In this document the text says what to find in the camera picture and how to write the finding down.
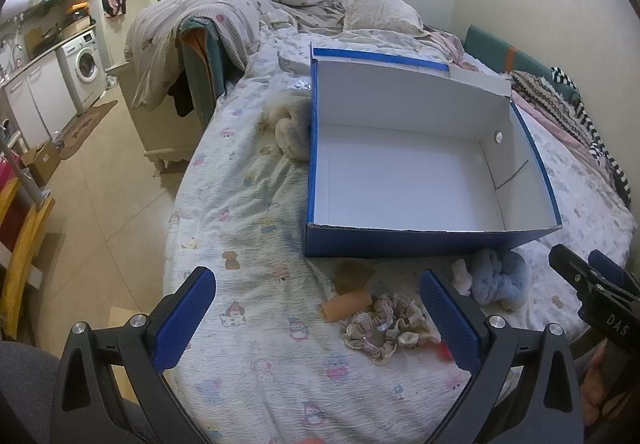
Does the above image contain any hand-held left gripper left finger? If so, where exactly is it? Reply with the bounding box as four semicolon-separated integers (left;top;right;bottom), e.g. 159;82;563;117
50;267;217;444

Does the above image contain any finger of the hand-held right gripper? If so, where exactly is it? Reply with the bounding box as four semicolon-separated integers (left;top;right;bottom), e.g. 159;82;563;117
549;244;609;301
588;249;640;296

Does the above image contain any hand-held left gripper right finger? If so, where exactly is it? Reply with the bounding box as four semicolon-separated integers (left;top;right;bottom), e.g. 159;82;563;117
419;269;586;444

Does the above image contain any small white sock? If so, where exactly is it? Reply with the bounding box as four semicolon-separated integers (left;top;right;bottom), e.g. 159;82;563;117
451;258;474;296

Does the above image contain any light blue fluffy knot cushion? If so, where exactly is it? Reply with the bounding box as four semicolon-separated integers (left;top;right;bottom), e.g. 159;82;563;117
472;248;530;311

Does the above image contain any beige lace scrunchie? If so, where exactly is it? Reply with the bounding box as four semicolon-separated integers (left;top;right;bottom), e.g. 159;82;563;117
341;293;442;366

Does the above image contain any blue cardboard box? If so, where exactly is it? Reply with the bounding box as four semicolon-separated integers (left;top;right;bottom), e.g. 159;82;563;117
302;42;563;259

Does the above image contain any person's right hand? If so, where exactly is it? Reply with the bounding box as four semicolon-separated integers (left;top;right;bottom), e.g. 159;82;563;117
579;348;609;426

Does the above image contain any orange-brown fabric roll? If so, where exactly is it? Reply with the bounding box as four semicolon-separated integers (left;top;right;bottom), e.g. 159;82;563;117
320;289;373;323

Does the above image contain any brown fabric piece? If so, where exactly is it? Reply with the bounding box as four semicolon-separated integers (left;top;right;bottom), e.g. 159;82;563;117
332;261;376;292

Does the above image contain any printed white bedsheet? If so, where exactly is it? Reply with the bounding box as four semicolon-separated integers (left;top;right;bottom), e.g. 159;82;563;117
162;24;640;444

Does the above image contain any black and white striped cloth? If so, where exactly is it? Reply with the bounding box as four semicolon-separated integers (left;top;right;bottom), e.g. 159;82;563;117
550;67;634;206

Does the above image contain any pink cloth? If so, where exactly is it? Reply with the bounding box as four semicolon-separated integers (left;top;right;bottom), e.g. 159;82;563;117
512;89;616;175

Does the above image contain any person's grey trouser leg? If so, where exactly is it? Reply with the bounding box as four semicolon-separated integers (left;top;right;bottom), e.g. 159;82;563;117
0;341;151;444

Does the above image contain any yellow wooden chair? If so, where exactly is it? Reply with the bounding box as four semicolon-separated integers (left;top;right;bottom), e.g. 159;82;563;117
0;174;56;340

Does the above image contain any patterned knitted blanket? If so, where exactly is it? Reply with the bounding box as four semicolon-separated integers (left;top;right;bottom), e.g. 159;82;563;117
510;70;576;106

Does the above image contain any grey metal pole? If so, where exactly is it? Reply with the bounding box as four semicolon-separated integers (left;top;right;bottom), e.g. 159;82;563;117
0;134;51;211

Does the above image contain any cream fluffy knot cushion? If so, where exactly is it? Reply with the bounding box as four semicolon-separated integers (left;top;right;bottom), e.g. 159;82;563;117
262;92;313;161

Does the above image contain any brown door mat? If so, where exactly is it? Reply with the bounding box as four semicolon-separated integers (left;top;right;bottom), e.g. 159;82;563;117
59;99;119;160

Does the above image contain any black hanging cloth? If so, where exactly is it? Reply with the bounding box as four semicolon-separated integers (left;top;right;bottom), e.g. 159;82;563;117
167;74;194;118

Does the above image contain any teal padded headboard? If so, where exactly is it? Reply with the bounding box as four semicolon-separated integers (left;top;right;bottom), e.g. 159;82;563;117
462;24;582;101

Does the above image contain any white kitchen cabinet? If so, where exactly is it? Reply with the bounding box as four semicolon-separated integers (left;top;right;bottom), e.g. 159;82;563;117
2;55;79;150

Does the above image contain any white washing machine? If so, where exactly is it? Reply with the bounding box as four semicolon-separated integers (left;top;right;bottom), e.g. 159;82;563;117
56;28;108;113

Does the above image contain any grey printed quilt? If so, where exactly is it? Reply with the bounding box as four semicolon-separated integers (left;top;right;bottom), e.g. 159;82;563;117
125;0;351;111

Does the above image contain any grey pillow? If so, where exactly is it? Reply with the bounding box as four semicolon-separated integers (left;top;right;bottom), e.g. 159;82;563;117
342;0;426;33

